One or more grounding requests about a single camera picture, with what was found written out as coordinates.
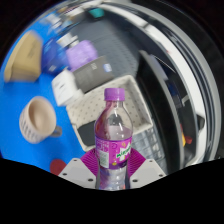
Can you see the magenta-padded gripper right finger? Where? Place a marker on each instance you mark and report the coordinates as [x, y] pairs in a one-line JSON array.
[[148, 171]]

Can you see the white dotted fabric bin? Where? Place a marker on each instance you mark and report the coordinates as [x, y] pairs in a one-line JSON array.
[[133, 100]]

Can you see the brown cardboard box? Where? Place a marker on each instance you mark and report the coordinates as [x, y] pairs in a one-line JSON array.
[[25, 58]]

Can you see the dark grey flat box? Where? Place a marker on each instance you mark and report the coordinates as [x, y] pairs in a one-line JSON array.
[[93, 74]]

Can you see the grey small-drawer parts cabinet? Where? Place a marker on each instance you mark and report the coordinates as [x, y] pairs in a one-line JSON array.
[[148, 143]]

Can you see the white box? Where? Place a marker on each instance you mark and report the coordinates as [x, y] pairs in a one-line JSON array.
[[66, 88]]

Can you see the beige patterned mug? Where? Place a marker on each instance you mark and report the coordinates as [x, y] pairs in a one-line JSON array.
[[35, 121]]

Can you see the black flat device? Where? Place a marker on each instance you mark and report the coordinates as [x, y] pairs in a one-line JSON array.
[[87, 135]]

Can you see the clear bottle with purple label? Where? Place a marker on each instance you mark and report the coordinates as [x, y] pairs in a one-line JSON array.
[[113, 133]]

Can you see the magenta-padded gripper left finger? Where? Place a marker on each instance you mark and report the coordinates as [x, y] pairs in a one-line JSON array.
[[76, 171]]

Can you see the purple plastic bag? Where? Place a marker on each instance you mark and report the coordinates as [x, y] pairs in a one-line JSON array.
[[81, 55]]

